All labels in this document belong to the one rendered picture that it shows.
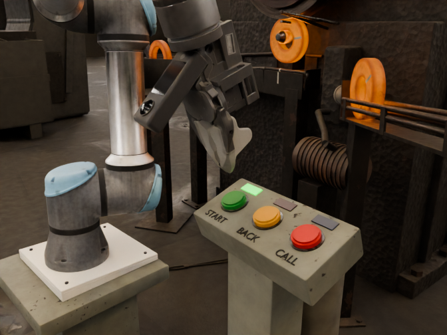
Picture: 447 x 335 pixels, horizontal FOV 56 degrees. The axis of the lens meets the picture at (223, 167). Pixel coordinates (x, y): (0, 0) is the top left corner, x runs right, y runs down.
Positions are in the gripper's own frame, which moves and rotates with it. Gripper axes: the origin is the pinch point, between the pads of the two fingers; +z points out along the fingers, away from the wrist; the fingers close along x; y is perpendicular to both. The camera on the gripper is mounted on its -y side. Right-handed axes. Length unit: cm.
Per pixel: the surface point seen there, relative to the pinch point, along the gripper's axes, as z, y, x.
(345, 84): 17, 59, 24
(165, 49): 18, 73, 142
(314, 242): 6.0, -0.6, -16.8
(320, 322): 33.8, 4.0, -8.7
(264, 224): 6.0, -1.7, -8.7
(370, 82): 12, 54, 12
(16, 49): 12, 39, 297
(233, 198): 5.7, -0.2, -0.3
